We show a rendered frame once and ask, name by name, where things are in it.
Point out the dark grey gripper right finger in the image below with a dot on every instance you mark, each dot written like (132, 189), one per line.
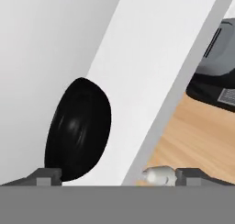
(195, 177)

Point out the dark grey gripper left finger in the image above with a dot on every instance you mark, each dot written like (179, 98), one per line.
(46, 176)

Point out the black bowl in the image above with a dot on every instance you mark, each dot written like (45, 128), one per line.
(78, 129)

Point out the small white bottle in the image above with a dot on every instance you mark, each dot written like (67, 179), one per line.
(159, 175)

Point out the grey and black appliance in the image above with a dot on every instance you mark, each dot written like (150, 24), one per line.
(215, 65)

